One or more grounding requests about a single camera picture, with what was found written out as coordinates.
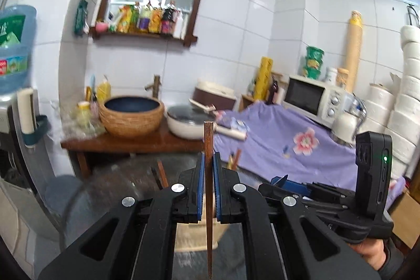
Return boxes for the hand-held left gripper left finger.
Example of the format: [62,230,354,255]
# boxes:
[38,152,206,280]

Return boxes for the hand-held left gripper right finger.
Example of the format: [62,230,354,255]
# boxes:
[213,152,381,280]

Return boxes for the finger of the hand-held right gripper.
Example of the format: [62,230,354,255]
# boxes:
[258,184,355,215]
[271,175,356,198]

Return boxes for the cream plastic utensil holder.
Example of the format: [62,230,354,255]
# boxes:
[173,201,219,252]

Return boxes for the person's right forearm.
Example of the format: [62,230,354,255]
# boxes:
[377,241,414,280]

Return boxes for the person's right hand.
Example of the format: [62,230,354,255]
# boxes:
[351,236,389,271]

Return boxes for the cardboard box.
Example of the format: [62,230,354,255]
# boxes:
[387,191,420,249]

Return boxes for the purple floral cloth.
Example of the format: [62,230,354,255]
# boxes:
[210,101,407,212]

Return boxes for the cream pan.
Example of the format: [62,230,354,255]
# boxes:
[167,104,247,141]

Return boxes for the white thermos jug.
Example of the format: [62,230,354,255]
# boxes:
[330,93,368,146]

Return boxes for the glass pan lid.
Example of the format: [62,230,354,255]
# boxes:
[167,105,206,123]

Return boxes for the wooden side table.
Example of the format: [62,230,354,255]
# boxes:
[61,126,211,179]

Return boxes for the stack of white paper rolls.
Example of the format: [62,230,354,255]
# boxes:
[361,24,420,179]

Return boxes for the white rice paddle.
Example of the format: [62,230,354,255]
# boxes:
[188,98,217,113]

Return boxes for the white microwave oven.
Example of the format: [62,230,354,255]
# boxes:
[283,74,347,129]

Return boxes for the wooden crate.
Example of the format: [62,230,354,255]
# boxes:
[241,93,263,112]

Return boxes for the woven basin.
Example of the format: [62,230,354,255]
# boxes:
[98,96,165,139]

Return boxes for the brown and white rice cooker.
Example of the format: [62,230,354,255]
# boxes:
[192,79,237,112]

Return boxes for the brown glass bottle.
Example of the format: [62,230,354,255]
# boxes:
[267,75,279,103]

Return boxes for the beige lidded jar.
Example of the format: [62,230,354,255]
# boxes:
[335,68,350,89]

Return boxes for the green instant noodle cup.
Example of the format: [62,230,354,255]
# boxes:
[306,45,325,62]
[302,59,324,80]

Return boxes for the tall stack of beige cups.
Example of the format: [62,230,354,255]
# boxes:
[343,10,365,93]

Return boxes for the yellow soap bottle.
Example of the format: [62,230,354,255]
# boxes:
[97,75,112,103]

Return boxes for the clear plastic bag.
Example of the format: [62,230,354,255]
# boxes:
[49,96,106,139]

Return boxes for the green cup holder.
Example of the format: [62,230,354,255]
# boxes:
[22,114,52,149]

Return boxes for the row of condiment bottles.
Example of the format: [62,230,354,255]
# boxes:
[108,0,189,38]

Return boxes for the white paper cup stack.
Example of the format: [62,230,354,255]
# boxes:
[17,87,37,136]

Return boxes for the water dispenser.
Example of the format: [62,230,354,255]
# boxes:
[0,93,43,189]

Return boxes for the green hanging packet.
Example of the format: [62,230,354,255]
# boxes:
[74,0,90,36]

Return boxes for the blue water jug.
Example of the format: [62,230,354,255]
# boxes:
[0,4,37,95]

